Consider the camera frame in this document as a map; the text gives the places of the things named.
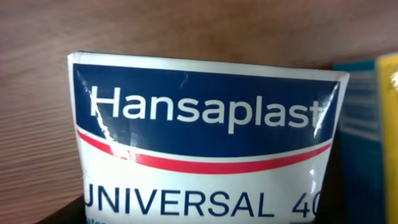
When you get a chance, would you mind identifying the Hansaplast plaster box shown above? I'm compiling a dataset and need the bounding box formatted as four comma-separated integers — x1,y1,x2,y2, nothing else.
68,52,349,223

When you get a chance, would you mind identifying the blue yellow VapoDrops box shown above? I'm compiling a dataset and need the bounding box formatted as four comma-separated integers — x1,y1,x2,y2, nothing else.
333,53,397,224

